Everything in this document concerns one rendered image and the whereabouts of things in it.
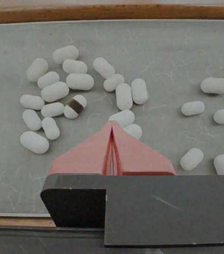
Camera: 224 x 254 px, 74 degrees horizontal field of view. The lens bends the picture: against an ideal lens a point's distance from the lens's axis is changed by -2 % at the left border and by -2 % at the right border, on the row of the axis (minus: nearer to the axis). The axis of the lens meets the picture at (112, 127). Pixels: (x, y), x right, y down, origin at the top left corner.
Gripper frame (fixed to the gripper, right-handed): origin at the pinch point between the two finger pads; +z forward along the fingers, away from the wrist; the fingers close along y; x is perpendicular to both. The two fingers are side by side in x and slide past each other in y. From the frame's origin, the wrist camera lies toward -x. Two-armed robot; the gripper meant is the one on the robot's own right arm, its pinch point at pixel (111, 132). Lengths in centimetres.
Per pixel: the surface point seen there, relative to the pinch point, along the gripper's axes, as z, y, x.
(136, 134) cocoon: 4.7, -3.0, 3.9
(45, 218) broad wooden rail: -1.8, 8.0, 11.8
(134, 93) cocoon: 9.2, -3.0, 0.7
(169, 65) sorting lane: 14.6, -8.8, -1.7
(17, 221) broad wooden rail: -2.2, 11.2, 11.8
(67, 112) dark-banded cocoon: 7.1, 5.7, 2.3
